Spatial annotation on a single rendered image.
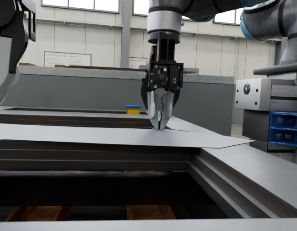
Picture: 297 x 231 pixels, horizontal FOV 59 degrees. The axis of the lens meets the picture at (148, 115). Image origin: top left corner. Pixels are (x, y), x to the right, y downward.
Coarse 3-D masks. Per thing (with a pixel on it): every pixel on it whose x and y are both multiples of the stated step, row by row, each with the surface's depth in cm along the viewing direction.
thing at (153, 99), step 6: (150, 96) 60; (156, 96) 60; (150, 102) 60; (156, 102) 60; (150, 108) 60; (156, 108) 61; (150, 114) 60; (156, 114) 61; (150, 120) 61; (156, 120) 61; (156, 126) 61
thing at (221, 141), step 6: (204, 132) 57; (210, 138) 49; (216, 138) 49; (222, 138) 50; (228, 138) 50; (234, 138) 50; (216, 144) 43; (222, 144) 43; (228, 144) 43; (234, 144) 44
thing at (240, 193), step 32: (128, 128) 60; (0, 160) 39; (32, 160) 39; (64, 160) 40; (96, 160) 41; (128, 160) 42; (160, 160) 42; (192, 160) 42; (224, 192) 29; (256, 192) 24
